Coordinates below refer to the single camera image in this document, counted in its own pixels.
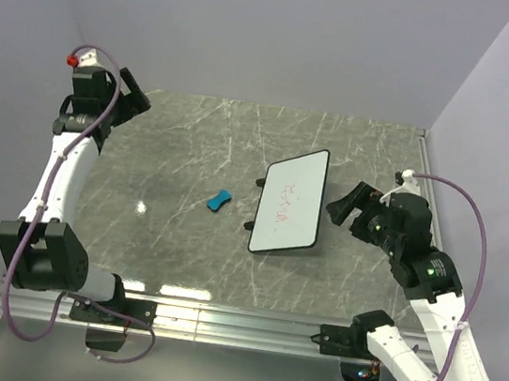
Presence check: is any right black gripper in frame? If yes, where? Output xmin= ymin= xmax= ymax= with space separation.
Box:
xmin=318 ymin=176 xmax=409 ymax=258

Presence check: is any small white whiteboard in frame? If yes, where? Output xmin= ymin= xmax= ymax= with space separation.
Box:
xmin=247 ymin=149 xmax=331 ymax=253

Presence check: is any blue whiteboard eraser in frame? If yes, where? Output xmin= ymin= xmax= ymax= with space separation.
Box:
xmin=206 ymin=189 xmax=232 ymax=212

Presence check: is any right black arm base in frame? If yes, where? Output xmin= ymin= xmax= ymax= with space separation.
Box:
xmin=310 ymin=324 xmax=373 ymax=360

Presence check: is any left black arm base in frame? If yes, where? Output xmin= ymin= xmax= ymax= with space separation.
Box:
xmin=69 ymin=294 xmax=158 ymax=330

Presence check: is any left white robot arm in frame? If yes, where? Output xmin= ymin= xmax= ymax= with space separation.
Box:
xmin=0 ymin=61 xmax=151 ymax=324

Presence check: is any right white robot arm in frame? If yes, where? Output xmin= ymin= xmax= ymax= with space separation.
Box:
xmin=326 ymin=182 xmax=489 ymax=381

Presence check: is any aluminium mounting rail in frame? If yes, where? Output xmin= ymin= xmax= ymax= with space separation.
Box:
xmin=0 ymin=271 xmax=447 ymax=377

